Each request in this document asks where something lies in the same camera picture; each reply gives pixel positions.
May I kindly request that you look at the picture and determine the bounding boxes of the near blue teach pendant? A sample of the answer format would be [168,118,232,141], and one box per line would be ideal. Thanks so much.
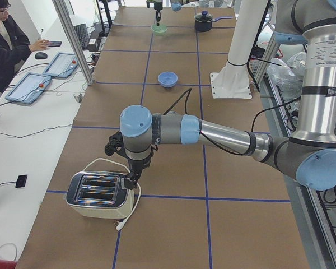
[5,72,52,104]

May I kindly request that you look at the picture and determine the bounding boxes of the cream chrome toaster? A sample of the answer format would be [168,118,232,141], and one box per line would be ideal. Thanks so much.
[66,171,134,219]

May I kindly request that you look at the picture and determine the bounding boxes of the blue bowl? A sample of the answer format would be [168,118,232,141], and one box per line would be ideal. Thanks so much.
[158,71,178,88]

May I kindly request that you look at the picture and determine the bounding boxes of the black smartphone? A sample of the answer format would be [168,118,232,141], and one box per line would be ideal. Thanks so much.
[48,41,62,47]

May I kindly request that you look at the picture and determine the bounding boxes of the person in black jacket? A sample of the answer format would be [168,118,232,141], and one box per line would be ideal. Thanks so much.
[0,1,49,93]

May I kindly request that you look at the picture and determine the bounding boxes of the blue teach pendant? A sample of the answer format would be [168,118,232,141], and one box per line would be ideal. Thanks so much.
[5,72,52,104]
[43,53,78,78]

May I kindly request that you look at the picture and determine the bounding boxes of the clear plastic bag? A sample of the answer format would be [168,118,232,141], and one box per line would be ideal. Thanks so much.
[266,52,306,98]

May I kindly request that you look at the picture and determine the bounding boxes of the aluminium frame post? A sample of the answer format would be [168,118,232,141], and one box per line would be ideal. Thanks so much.
[52,0,94,86]

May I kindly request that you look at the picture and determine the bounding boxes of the black computer mouse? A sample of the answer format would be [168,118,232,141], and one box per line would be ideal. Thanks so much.
[35,52,48,59]

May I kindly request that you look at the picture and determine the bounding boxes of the green bowl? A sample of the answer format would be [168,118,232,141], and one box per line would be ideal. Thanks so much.
[151,24,167,36]

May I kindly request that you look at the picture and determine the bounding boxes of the far blue teach pendant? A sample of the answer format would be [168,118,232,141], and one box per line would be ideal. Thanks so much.
[43,53,78,78]

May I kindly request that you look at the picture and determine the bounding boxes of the small black box device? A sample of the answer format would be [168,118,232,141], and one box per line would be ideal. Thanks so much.
[15,174,27,188]

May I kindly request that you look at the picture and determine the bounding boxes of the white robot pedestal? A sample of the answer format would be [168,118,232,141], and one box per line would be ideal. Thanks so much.
[210,0,269,99]

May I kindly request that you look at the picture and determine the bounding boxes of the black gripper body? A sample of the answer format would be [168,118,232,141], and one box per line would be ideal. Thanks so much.
[146,0,163,11]
[128,156,151,175]

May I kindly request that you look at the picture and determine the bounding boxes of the dark blue saucepan with lid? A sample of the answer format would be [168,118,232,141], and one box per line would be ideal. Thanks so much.
[194,10,233,32]

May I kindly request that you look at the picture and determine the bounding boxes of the black keyboard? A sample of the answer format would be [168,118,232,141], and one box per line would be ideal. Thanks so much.
[73,24,88,50]

